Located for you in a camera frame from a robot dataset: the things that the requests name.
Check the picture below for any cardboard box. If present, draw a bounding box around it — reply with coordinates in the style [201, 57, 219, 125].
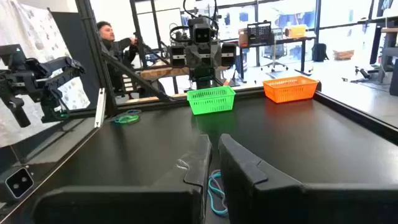
[333, 49, 355, 61]

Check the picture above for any office chair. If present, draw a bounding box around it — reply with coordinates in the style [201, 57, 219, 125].
[261, 27, 289, 73]

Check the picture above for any black backpack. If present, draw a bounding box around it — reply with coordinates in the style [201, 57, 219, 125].
[312, 42, 330, 62]

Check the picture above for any black plastic crate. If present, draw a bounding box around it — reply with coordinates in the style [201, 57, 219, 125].
[247, 21, 272, 44]

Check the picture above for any black diagonal frame strut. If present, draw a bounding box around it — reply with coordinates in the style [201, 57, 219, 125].
[101, 49, 177, 103]

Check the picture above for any brown box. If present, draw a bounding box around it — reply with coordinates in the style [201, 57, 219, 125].
[238, 28, 249, 47]

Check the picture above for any white light bar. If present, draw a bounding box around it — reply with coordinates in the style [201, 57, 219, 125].
[94, 88, 107, 129]

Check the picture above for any person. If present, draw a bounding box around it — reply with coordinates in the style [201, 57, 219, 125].
[96, 21, 139, 94]

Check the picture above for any black frame post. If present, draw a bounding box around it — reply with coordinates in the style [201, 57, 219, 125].
[129, 0, 149, 71]
[75, 0, 119, 116]

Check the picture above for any white printed backdrop cloth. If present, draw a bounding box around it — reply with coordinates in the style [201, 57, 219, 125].
[0, 0, 91, 149]

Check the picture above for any orange plastic basket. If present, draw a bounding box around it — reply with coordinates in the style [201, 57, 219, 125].
[262, 75, 320, 104]

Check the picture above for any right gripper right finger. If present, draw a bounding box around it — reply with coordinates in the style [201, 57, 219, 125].
[218, 133, 398, 224]

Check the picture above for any black panel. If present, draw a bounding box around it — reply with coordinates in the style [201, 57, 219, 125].
[50, 11, 101, 110]

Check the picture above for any yellow box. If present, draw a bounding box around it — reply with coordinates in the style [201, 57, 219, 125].
[284, 24, 307, 39]

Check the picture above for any green rubber band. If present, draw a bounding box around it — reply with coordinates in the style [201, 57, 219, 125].
[113, 114, 141, 125]

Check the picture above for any black desk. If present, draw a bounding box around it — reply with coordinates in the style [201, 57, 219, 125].
[238, 35, 317, 80]

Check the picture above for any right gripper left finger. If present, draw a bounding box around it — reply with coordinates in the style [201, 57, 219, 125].
[30, 133, 213, 224]

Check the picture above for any dark workbench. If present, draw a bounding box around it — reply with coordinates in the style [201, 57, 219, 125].
[357, 15, 398, 96]

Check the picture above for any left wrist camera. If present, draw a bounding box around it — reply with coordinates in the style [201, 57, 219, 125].
[188, 17, 218, 44]

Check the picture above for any green plastic basket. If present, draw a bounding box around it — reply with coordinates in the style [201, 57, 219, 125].
[187, 85, 236, 116]

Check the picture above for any black table-level camera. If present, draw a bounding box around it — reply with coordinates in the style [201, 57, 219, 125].
[4, 166, 35, 200]

